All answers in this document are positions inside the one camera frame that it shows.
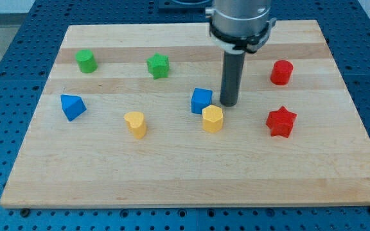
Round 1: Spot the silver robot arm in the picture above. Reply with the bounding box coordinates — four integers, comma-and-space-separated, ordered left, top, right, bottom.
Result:
205, 0, 276, 55

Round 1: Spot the blue cube block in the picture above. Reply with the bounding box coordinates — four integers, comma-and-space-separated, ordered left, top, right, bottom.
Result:
191, 88, 213, 114

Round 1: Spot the yellow hexagon block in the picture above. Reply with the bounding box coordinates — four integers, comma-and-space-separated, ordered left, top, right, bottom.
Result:
202, 105, 224, 133

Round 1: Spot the yellow heart block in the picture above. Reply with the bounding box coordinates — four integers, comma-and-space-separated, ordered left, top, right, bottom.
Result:
123, 111, 147, 139

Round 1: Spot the wooden board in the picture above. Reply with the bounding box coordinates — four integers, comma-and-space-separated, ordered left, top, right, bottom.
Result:
0, 20, 370, 209

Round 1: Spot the green star block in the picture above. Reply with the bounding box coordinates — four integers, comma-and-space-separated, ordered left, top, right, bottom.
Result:
146, 53, 170, 80

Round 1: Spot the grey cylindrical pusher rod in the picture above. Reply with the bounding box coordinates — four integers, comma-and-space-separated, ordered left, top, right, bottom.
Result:
220, 52, 245, 107

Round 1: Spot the red star block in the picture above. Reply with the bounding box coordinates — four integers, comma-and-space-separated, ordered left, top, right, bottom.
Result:
266, 106, 297, 138

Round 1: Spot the red cylinder block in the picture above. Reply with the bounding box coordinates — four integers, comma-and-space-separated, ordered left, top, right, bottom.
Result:
270, 60, 294, 85

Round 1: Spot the green cylinder block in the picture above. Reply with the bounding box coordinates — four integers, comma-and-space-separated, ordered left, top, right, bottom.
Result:
75, 49, 98, 73

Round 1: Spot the blue triangular block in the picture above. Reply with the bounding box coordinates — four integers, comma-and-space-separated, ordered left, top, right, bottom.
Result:
60, 94, 87, 121

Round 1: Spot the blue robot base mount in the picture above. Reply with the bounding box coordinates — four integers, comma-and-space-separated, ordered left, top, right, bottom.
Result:
157, 0, 212, 10

